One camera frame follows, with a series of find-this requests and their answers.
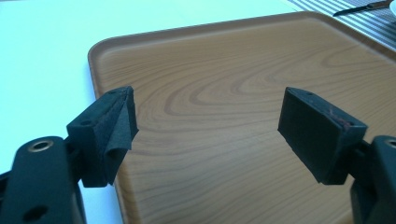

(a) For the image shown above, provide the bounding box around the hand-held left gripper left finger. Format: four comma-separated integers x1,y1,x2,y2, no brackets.
65,86,140,189

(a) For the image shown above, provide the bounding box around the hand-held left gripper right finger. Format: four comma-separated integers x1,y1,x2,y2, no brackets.
276,86,369,186

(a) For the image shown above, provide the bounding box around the wooden-look brown tray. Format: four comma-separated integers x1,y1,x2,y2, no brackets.
87,10,396,224

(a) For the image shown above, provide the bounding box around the striped placemat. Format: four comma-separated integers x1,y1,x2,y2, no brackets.
284,0,396,50

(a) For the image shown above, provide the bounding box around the table knife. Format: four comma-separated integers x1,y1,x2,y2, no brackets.
332,0,395,18

